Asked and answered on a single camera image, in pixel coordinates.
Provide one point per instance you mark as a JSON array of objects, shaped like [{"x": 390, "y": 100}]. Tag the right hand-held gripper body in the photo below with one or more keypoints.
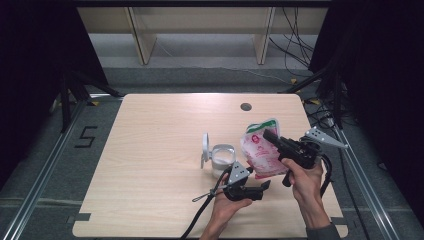
[{"x": 301, "y": 151}]

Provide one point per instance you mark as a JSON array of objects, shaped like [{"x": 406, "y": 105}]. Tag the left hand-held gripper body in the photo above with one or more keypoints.
[{"x": 237, "y": 175}]

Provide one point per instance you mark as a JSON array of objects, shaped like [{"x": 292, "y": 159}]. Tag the pink and white plastic bag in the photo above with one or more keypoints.
[{"x": 263, "y": 160}]

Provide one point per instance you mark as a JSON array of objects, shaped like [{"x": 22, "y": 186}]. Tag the clear jar with grey lid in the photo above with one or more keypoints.
[{"x": 222, "y": 158}]

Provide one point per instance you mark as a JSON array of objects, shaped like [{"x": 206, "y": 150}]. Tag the person's right hand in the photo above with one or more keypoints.
[{"x": 308, "y": 183}]

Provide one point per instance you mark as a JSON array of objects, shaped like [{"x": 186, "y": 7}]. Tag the grey round table grommet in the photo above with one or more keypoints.
[{"x": 246, "y": 107}]

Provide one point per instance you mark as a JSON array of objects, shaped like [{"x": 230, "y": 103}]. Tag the yellow tape piece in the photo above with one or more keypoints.
[
  {"x": 95, "y": 103},
  {"x": 293, "y": 81},
  {"x": 315, "y": 101}
]

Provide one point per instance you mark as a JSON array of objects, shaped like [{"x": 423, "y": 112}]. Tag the black metal stand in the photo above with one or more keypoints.
[
  {"x": 65, "y": 106},
  {"x": 337, "y": 100}
]

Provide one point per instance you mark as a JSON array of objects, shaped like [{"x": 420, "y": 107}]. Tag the dark curtain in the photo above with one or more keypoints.
[
  {"x": 383, "y": 83},
  {"x": 33, "y": 66}
]

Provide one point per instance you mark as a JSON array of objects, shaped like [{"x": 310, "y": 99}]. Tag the light wooden shelf unit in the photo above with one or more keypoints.
[{"x": 143, "y": 40}]

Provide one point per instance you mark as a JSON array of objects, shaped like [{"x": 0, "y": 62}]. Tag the aluminium floor rail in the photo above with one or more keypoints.
[
  {"x": 363, "y": 180},
  {"x": 40, "y": 181}
]

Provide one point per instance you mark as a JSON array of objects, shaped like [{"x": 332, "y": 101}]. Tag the dark table edge bracket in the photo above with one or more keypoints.
[
  {"x": 81, "y": 217},
  {"x": 345, "y": 222}
]

